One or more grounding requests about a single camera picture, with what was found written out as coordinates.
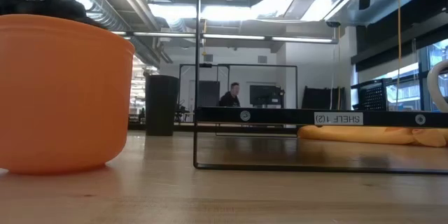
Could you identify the orange plastic cup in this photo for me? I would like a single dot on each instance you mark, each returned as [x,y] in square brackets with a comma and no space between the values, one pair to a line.
[63,94]

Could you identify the black cup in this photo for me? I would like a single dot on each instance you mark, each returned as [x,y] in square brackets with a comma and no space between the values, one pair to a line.
[161,105]

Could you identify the white shelf label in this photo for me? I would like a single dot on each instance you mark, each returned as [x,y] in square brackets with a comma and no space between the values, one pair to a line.
[339,118]

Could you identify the long ceiling light strip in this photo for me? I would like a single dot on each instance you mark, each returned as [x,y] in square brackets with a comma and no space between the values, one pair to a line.
[231,37]

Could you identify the person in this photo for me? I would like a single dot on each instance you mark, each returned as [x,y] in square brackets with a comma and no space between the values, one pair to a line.
[230,98]

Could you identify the black computer monitor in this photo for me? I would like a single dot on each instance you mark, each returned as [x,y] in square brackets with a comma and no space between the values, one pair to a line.
[264,95]

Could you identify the black leaning panel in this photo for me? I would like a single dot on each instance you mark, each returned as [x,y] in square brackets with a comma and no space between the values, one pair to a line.
[320,98]

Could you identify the orange cloth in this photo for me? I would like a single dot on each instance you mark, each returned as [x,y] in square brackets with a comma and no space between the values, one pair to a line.
[350,134]

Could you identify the black pegboard cart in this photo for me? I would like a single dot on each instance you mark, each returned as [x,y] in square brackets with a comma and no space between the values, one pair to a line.
[372,94]

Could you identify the wooden shelf with black frame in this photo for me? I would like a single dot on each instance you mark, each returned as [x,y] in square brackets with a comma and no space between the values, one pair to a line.
[280,116]

